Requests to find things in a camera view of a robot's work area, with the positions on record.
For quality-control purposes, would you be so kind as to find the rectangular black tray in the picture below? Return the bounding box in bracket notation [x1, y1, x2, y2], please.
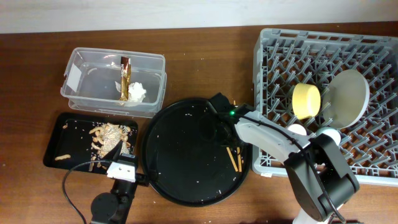
[43, 113, 138, 170]

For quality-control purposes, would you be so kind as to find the yellow bowl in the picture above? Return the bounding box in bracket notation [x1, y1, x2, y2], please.
[292, 83, 321, 119]

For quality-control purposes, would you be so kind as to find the brown coffee sachet wrapper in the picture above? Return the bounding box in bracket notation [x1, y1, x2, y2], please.
[120, 57, 131, 101]

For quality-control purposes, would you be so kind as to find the clear plastic waste bin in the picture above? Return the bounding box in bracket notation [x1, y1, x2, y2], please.
[60, 47, 167, 118]

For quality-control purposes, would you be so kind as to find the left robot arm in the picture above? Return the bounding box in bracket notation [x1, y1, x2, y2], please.
[91, 141, 149, 224]

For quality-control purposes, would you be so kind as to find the pink plastic cup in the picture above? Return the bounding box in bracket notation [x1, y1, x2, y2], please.
[287, 124, 307, 136]

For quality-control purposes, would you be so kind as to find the white tissue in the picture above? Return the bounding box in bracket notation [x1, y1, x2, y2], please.
[115, 82, 147, 105]

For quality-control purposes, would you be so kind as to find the white round plate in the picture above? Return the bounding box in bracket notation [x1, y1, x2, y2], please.
[322, 70, 370, 129]

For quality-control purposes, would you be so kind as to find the light blue plastic cup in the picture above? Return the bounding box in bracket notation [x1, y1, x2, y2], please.
[315, 127, 341, 146]

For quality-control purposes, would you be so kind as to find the round black tray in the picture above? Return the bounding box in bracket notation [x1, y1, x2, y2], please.
[141, 98, 252, 207]

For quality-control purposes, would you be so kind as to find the food scraps peanuts and rice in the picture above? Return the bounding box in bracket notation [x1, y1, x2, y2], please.
[54, 123, 132, 172]

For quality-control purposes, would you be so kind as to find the white label on bin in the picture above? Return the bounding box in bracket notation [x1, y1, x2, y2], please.
[67, 63, 82, 92]

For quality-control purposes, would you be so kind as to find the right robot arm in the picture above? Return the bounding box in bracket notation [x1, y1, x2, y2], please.
[205, 93, 359, 223]

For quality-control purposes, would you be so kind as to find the grey plastic dishwasher rack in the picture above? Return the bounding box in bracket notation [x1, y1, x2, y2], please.
[253, 28, 397, 187]

